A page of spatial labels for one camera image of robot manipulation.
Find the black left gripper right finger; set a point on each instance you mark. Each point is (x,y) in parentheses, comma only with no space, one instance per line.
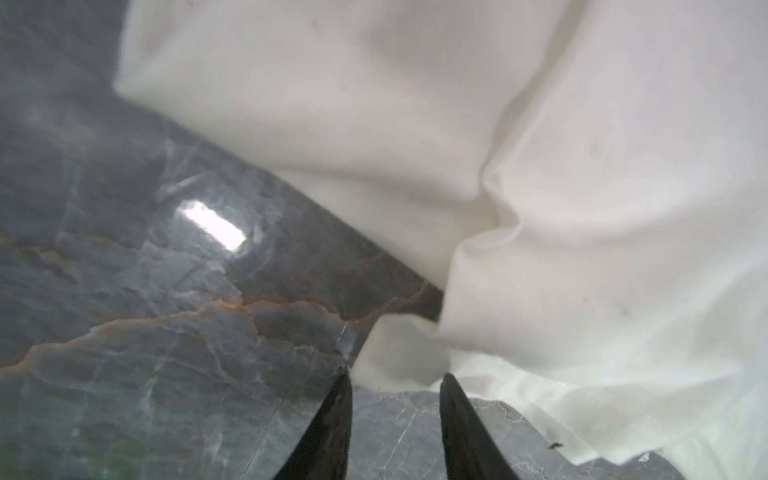
(469,450)

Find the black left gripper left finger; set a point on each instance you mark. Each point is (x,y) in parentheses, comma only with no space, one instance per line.
(323,451)

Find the white t-shirt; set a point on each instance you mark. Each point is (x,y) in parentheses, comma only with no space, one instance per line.
(586,182)

